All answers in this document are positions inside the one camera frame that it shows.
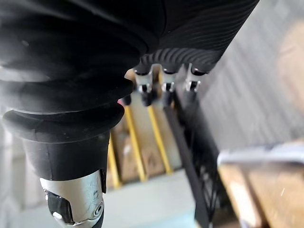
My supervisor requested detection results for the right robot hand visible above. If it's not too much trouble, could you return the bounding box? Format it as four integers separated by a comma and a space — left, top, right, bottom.
0, 0, 260, 228

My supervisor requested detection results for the yellow storage rack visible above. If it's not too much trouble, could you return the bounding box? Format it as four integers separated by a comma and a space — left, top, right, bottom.
106, 104, 174, 190

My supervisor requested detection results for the brown cardboard box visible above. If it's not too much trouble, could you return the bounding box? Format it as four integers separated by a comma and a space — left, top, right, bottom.
113, 125, 141, 182
140, 140, 167, 177

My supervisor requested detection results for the black folding cot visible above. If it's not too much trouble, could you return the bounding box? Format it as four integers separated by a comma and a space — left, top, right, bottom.
163, 64, 230, 228

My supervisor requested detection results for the narrow taped cardboard box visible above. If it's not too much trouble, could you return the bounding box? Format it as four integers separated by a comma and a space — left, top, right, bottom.
219, 163, 262, 228

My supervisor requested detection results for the grey plastic bin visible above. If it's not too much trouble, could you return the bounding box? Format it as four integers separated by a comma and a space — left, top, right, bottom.
217, 141, 304, 228

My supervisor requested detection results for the large taped cardboard box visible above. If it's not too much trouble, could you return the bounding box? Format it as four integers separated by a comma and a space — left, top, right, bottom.
247, 163, 304, 228

